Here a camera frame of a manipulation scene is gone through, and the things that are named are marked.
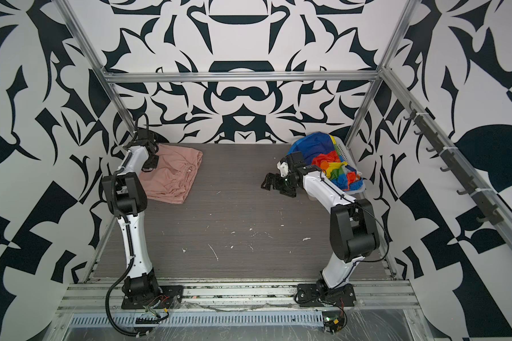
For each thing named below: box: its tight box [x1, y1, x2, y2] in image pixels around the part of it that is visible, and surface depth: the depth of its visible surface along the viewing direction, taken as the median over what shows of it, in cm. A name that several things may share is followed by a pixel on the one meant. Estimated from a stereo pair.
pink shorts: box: [139, 144, 204, 204], surface depth 104 cm
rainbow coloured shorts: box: [287, 132, 364, 192], surface depth 109 cm
